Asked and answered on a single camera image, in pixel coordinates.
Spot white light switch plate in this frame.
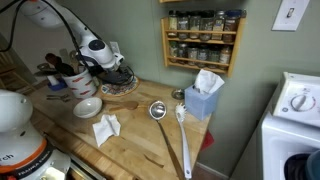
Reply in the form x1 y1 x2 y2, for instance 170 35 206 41
271 0 311 32

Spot white tissue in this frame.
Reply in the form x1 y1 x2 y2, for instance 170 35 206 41
193 68 226 95

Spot white wall outlet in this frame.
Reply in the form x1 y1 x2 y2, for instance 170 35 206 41
109 40 122 55

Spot red cloth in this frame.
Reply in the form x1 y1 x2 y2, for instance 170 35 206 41
199 129 216 153

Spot metal kitchen tool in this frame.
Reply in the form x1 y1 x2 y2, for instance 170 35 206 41
36 62 58 76

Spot light wooden spatula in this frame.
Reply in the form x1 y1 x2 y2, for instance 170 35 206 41
68 49 81 75

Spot metal measuring spoons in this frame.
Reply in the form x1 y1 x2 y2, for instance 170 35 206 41
45 93 72 103

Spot wooden two-shelf spice rack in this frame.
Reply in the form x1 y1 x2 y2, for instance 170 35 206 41
160 16 248 78

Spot dark wooden spoon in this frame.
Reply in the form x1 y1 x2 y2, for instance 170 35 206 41
44 52 76 78

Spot white appliance dial knob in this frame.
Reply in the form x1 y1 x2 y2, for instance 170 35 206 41
290 93 316 113

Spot metal ladle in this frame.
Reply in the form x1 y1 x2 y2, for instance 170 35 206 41
148 100 186 180

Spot white utensil crock red chilies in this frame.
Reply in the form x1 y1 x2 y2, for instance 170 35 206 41
61 68 98 100

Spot blue plastic container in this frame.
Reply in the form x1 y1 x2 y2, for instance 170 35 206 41
47 74 68 92

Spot wooden spice rack with jars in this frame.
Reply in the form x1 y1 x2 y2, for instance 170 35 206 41
159 0 188 4

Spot colourful patterned round trivet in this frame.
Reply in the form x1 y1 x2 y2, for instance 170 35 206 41
100 75 141 98

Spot wooden chair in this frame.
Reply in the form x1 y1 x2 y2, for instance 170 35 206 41
0 49 36 96

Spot white plastic pasta server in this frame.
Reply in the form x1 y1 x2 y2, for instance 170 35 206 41
174 102 193 180

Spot white laundry appliance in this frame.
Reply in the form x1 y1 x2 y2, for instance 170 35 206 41
229 71 320 180

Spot teal blue object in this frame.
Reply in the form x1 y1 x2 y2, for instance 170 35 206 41
305 149 320 180

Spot crumpled white napkin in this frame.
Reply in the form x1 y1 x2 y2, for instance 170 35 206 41
92 114 122 148

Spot white ceramic bowl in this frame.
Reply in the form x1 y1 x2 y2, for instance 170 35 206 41
72 96 103 120

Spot spice jar blue lid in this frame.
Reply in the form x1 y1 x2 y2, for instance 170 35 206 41
222 9 242 43

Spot small metal cup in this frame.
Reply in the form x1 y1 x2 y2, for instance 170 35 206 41
171 88 186 101

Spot pale blue tissue box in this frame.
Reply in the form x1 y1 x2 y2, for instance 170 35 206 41
184 84 220 121

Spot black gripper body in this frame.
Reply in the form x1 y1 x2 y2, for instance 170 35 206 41
96 67 133 86

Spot glass spice jar black lid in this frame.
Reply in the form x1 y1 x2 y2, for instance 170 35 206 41
168 40 179 63
177 42 189 65
188 11 202 40
177 11 190 40
218 45 233 71
167 9 179 37
196 44 210 69
212 10 226 42
199 10 215 42
186 43 199 66
207 45 221 70

